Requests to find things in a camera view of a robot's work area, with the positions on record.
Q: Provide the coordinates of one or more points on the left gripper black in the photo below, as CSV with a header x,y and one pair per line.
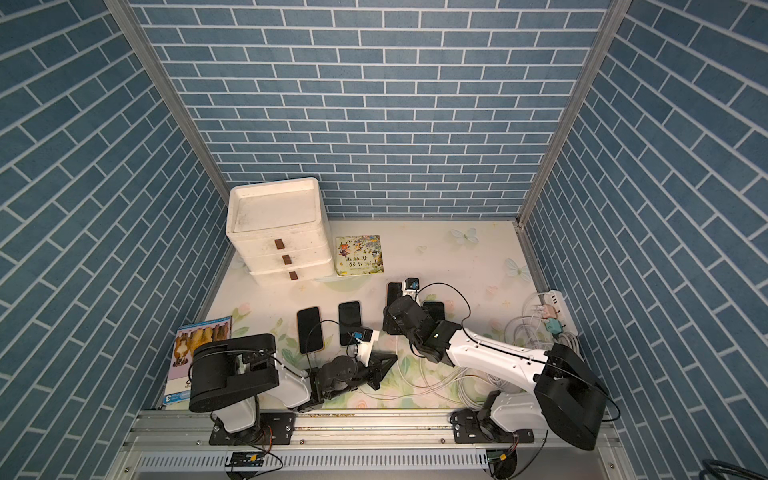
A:
x,y
374,372

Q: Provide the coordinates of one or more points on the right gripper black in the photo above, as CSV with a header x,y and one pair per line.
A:
x,y
389,321

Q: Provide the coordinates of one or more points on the phone green case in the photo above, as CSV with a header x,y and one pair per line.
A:
x,y
349,319
435,309

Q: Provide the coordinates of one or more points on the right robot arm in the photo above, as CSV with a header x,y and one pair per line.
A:
x,y
571,398

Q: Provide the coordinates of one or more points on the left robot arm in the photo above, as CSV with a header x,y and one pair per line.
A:
x,y
226,377

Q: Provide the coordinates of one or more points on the green picture book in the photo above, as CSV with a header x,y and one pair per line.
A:
x,y
358,255

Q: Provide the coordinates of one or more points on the white three-drawer cabinet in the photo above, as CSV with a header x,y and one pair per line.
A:
x,y
281,231

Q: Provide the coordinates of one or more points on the blue picture book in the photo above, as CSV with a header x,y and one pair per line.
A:
x,y
186,341

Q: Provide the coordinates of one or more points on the white power strip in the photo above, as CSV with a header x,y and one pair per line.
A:
x,y
554,306

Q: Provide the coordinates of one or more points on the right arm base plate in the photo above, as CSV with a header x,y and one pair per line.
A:
x,y
470,427

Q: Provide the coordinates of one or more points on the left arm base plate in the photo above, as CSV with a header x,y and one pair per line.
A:
x,y
271,428

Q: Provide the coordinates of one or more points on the aluminium mounting rail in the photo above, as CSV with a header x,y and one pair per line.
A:
x,y
355,444

